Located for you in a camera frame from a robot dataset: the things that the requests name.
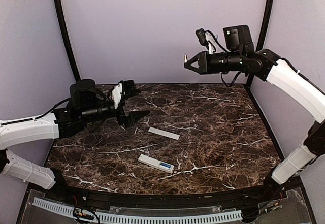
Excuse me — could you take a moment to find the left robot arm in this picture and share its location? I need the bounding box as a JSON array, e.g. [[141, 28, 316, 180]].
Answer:
[[1, 79, 150, 202]]

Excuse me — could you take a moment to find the right black frame post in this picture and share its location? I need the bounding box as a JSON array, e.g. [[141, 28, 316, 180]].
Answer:
[[245, 0, 277, 89]]

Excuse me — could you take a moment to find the black front rail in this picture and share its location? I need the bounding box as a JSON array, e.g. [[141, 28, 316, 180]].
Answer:
[[27, 178, 305, 211]]

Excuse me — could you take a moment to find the left black frame post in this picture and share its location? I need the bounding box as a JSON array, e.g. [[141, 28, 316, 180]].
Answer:
[[54, 0, 81, 82]]

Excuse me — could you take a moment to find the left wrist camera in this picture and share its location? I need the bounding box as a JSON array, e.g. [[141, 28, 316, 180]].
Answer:
[[107, 80, 141, 110]]

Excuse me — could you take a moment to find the blue battery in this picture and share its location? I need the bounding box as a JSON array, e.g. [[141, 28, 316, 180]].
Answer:
[[159, 162, 172, 170]]

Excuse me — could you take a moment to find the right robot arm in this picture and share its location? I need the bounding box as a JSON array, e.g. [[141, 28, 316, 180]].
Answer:
[[184, 25, 324, 201]]

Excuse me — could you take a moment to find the white remote control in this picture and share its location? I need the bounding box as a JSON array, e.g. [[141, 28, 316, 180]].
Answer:
[[138, 154, 175, 174]]

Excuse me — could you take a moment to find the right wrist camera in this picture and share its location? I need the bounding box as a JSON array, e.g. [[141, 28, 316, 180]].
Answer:
[[196, 28, 218, 54]]

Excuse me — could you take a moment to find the white remote battery cover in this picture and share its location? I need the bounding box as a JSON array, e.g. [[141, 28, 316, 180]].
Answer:
[[148, 127, 180, 140]]

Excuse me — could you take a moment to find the white slotted cable duct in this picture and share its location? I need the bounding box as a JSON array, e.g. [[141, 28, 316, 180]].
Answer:
[[32, 197, 242, 223]]

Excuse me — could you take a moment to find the black frame post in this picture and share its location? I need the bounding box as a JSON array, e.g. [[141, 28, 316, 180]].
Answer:
[[245, 0, 277, 89], [54, 0, 81, 82]]

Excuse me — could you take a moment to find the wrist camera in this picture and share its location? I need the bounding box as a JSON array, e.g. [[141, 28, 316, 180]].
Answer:
[[107, 80, 141, 110], [196, 28, 218, 54]]

